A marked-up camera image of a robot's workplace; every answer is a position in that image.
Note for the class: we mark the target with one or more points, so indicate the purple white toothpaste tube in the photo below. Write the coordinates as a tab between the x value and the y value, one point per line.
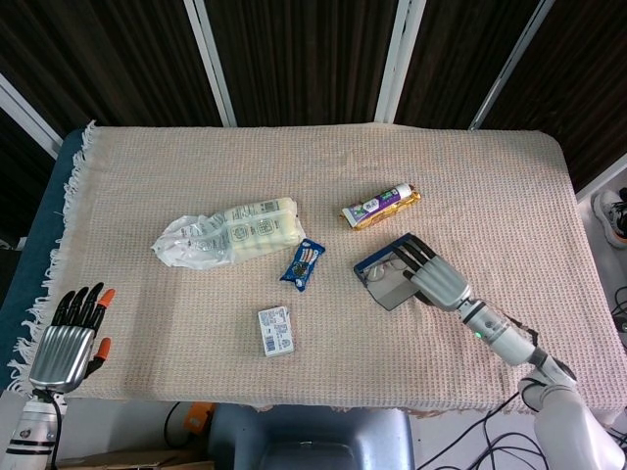
374	203

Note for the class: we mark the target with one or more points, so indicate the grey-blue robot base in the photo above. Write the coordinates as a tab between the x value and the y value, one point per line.
313	436

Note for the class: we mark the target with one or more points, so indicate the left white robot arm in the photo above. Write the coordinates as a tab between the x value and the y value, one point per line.
29	426

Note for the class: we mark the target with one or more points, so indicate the white grey sneaker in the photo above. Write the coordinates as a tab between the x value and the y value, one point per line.
610	215

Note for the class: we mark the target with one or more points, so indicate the blue cookie packet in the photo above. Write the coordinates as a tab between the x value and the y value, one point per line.
303	264

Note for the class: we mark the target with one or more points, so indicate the clear bag of bread rolls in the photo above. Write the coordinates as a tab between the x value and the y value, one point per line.
255	230

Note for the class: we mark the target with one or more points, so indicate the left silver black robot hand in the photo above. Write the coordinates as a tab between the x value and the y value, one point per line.
61	350

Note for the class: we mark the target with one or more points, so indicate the orange plastic object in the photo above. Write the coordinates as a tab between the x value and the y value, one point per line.
198	418

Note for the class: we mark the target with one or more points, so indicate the white milk carton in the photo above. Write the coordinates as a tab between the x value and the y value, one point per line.
276	330

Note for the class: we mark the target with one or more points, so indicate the dark blue box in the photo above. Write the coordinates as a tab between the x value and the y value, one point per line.
392	295

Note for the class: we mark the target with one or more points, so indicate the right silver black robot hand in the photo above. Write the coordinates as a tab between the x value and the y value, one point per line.
441	286

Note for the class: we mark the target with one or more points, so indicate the white metal frame post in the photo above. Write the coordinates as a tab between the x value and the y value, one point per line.
399	59
602	178
512	63
210	59
29	115

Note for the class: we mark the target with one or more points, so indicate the beige waffle-weave tablecloth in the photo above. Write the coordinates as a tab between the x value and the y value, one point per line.
196	343

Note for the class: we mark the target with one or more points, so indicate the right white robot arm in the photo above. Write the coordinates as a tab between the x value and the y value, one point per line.
504	338

